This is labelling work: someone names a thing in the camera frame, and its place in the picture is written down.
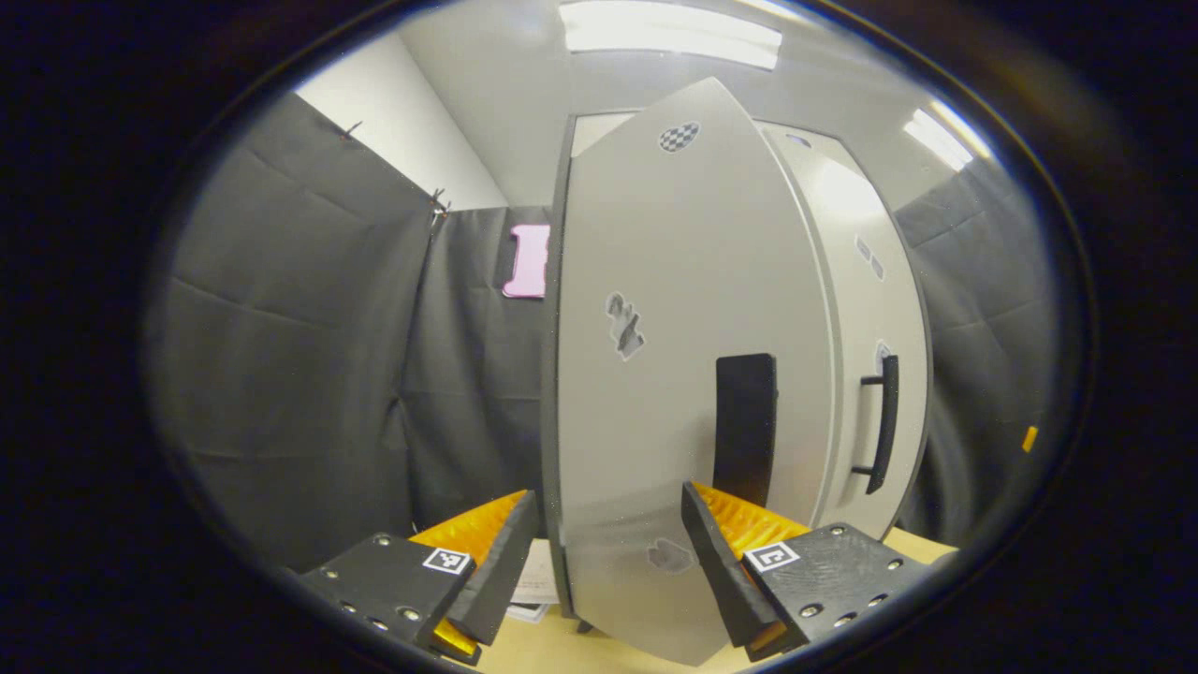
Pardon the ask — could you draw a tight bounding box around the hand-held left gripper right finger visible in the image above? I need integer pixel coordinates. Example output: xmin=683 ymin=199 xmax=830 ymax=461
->
xmin=681 ymin=480 xmax=937 ymax=661

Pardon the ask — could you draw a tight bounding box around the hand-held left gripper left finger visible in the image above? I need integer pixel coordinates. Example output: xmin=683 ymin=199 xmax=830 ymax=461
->
xmin=299 ymin=489 xmax=541 ymax=666

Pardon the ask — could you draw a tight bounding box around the grey shoe cabinet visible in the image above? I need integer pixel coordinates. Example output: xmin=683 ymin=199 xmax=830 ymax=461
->
xmin=539 ymin=110 xmax=848 ymax=636

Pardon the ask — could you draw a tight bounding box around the white paper stack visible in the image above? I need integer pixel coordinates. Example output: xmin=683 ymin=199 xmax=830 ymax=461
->
xmin=508 ymin=538 xmax=562 ymax=623

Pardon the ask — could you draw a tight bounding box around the black backdrop cloth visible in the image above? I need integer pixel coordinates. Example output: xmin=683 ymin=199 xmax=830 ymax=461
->
xmin=150 ymin=92 xmax=1063 ymax=572

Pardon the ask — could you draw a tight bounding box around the small ceiling light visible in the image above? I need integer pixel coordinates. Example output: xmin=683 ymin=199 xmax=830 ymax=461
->
xmin=903 ymin=98 xmax=989 ymax=171

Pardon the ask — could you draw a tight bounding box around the long ceiling light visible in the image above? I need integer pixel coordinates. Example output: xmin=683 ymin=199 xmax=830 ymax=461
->
xmin=560 ymin=0 xmax=783 ymax=71

